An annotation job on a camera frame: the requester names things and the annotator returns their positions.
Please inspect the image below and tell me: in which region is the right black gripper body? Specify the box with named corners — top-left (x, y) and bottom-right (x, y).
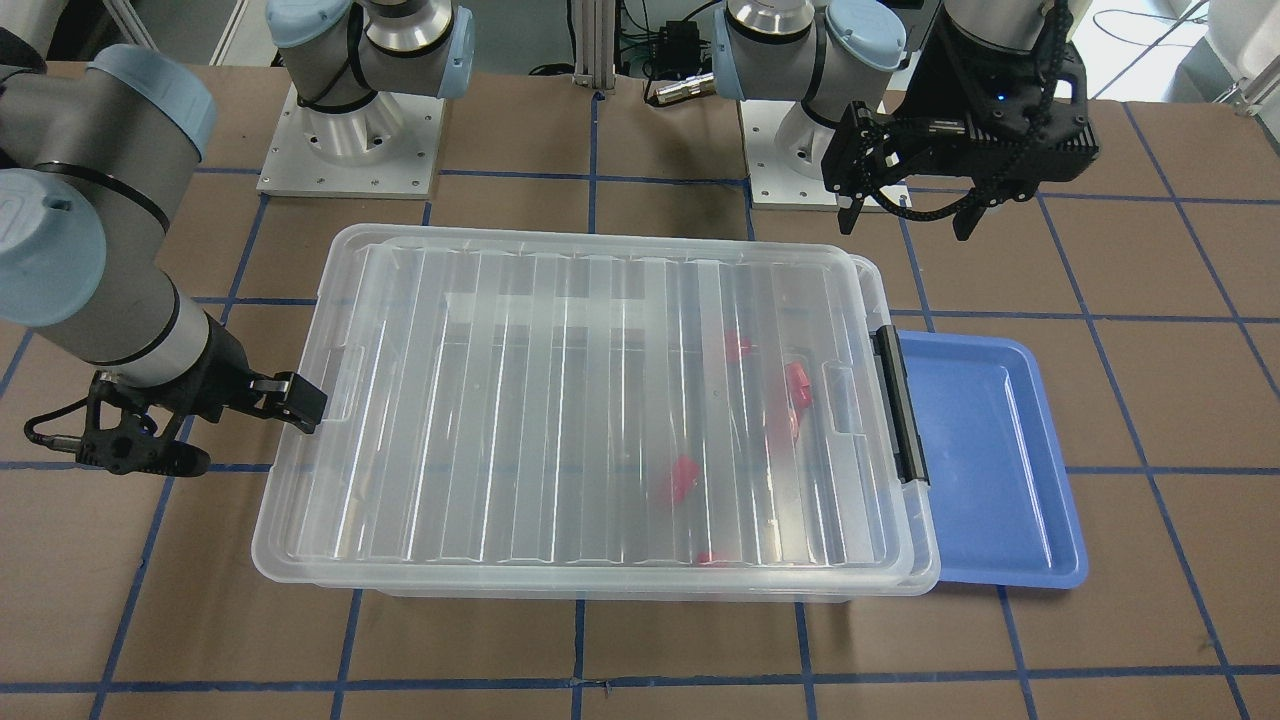
top-left (186, 318), bottom-right (262, 421)

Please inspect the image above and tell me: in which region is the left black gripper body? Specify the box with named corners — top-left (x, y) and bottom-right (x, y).
top-left (905, 20), bottom-right (1098, 181)

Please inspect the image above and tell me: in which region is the clear plastic box lid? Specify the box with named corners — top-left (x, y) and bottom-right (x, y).
top-left (251, 224), bottom-right (920, 588)

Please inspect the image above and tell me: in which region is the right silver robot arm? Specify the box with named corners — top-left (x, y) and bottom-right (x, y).
top-left (3, 1), bottom-right (476, 436)

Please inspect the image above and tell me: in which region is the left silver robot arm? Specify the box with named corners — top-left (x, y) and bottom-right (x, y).
top-left (712, 1), bottom-right (1100, 241)

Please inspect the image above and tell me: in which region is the clear plastic storage box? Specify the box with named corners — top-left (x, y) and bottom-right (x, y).
top-left (330, 234), bottom-right (942, 603)

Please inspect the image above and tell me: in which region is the blue plastic tray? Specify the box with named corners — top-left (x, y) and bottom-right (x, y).
top-left (900, 331), bottom-right (1089, 591)

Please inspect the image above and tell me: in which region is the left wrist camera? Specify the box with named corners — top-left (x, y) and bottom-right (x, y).
top-left (978, 127), bottom-right (1101, 183)

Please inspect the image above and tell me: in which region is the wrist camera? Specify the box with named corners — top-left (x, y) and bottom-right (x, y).
top-left (23, 372), bottom-right (211, 478)
top-left (978, 127), bottom-right (1101, 183)

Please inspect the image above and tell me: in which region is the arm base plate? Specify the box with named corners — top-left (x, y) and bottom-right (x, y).
top-left (739, 97), bottom-right (911, 213)
top-left (256, 88), bottom-right (448, 200)

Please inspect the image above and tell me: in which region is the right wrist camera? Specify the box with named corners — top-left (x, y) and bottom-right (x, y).
top-left (23, 372), bottom-right (211, 478)

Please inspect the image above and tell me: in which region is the silver cable connector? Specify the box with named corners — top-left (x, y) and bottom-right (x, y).
top-left (643, 72), bottom-right (717, 108)

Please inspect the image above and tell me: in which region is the black box latch handle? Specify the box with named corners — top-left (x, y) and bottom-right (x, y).
top-left (870, 324), bottom-right (931, 486)

